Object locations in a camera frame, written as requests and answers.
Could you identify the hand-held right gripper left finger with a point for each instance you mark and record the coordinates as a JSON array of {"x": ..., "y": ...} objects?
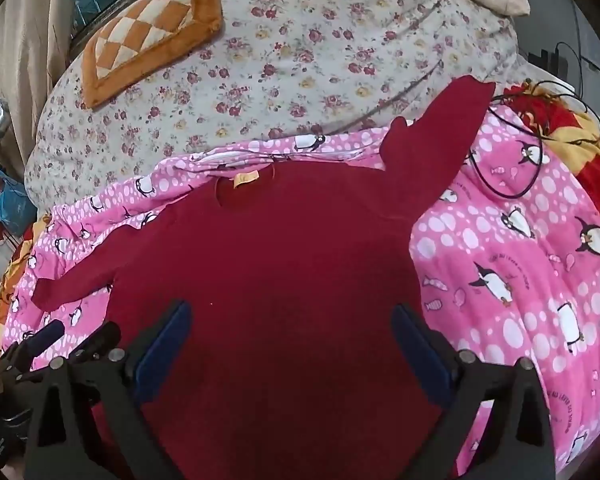
[{"x": 162, "y": 350}]

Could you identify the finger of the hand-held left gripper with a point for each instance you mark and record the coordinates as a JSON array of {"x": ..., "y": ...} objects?
[
  {"x": 100, "y": 339},
  {"x": 45, "y": 336}
]

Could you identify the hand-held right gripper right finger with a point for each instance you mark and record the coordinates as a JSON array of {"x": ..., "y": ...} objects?
[{"x": 420, "y": 355}]

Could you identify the dark red sweater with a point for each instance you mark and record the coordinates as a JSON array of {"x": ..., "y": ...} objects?
[{"x": 280, "y": 285}]

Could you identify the pink penguin print blanket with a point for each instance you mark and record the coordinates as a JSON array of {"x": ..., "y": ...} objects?
[{"x": 505, "y": 270}]

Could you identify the blue plastic bag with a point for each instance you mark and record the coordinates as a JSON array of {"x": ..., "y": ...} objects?
[{"x": 15, "y": 200}]

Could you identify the orange checkered cushion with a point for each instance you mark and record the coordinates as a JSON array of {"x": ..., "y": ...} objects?
[{"x": 140, "y": 25}]

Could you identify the floral quilt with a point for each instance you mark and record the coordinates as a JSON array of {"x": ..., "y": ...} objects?
[{"x": 305, "y": 60}]

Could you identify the black power plugs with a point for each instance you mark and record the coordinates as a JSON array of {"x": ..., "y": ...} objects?
[{"x": 545, "y": 60}]

